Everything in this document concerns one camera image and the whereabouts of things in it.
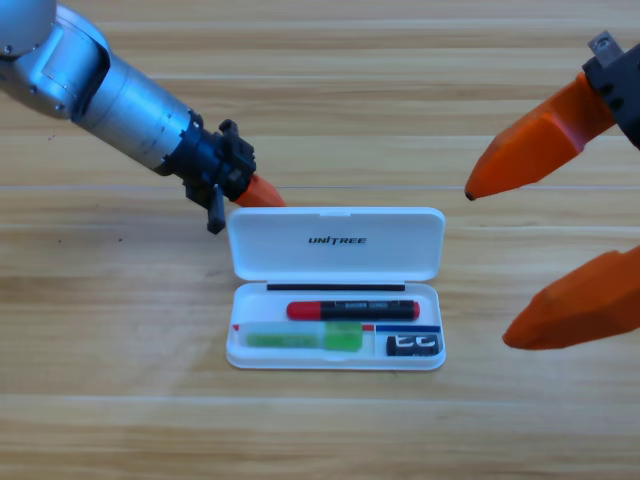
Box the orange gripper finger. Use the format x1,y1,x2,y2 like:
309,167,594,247
501,244,640,351

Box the black eraser with white print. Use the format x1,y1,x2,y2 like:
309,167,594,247
385,333,446,359

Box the red and black marker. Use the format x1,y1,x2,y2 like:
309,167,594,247
285,299,422,322

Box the green highlighter pen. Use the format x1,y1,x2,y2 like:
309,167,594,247
244,320,364,353

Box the white Unitree pencil case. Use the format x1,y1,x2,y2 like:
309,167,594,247
225,206,447,372

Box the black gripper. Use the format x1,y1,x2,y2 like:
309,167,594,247
464,29,640,202
167,115,288,235

